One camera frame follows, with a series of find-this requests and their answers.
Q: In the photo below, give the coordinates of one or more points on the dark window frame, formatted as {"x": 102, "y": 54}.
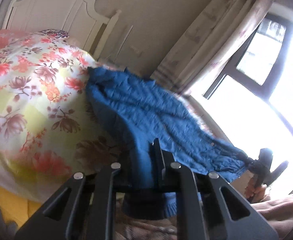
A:
{"x": 246, "y": 70}

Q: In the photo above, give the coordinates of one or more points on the pink fleece blanket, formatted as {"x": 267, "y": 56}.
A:
{"x": 281, "y": 212}

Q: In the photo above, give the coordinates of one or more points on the plaid blanket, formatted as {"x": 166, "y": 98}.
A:
{"x": 141, "y": 232}

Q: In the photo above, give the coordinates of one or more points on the patterned pillow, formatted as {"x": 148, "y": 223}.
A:
{"x": 54, "y": 33}

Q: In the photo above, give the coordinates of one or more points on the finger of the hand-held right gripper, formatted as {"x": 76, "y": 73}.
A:
{"x": 252, "y": 167}

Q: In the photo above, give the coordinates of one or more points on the person's right hand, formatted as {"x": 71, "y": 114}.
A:
{"x": 256, "y": 192}

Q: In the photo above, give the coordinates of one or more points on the white bed headboard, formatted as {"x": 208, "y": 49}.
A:
{"x": 61, "y": 10}

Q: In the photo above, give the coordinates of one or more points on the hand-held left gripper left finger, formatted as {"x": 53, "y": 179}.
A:
{"x": 104, "y": 200}

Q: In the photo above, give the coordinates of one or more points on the printed curtain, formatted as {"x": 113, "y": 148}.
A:
{"x": 211, "y": 35}

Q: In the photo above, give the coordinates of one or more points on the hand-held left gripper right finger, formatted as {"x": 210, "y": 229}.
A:
{"x": 186, "y": 200}

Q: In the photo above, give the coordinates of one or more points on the yellow bedsheet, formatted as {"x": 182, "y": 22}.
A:
{"x": 6, "y": 201}

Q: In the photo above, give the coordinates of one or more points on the floral quilt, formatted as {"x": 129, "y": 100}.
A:
{"x": 31, "y": 92}

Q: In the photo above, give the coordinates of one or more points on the blue quilted jacket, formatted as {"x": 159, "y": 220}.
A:
{"x": 149, "y": 110}

